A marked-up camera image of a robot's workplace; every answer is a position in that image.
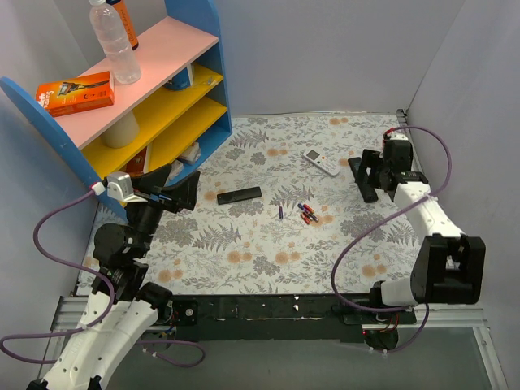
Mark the white air conditioner remote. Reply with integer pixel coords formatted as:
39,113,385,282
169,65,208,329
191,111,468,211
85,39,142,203
302,149,340,177

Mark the cream cylinder container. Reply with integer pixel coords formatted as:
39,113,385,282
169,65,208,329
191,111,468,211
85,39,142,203
101,110,140,149

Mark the white soap pack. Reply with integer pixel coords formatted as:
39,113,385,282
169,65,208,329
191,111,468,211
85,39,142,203
178,141,202,165
168,160,184,180

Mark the orange red box on shelf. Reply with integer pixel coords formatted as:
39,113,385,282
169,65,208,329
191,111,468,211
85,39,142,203
123,145,152,176

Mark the floral table mat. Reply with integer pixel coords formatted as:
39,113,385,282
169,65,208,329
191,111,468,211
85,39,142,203
145,113,421,294

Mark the orange razor box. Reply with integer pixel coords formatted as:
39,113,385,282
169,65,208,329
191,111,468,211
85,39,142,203
35,71,115,117

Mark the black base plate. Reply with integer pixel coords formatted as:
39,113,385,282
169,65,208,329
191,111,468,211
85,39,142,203
160,294,400,352

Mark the clear plastic water bottle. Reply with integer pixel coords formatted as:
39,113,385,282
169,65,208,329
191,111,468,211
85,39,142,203
89,0,141,85

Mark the blue pink yellow shelf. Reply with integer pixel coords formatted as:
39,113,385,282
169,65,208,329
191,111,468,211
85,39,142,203
0,0,234,220

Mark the aluminium frame rail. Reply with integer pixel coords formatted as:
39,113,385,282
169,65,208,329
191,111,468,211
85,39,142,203
38,290,508,389

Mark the blue white box on shelf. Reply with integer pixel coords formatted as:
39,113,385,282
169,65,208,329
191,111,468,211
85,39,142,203
163,64,194,91

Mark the blue battery in pile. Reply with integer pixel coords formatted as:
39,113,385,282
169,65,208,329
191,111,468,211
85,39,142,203
297,203,314,223

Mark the slim black remote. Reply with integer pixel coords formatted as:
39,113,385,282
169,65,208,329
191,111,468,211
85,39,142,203
217,186,262,205

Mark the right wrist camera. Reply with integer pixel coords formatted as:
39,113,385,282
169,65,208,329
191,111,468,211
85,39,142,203
383,128,410,148

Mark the orange bottle on shelf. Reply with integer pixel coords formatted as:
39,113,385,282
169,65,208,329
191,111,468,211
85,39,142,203
106,0,139,50

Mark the black TV remote with buttons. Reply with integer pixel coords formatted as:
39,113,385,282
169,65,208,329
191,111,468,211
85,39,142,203
348,157,379,203

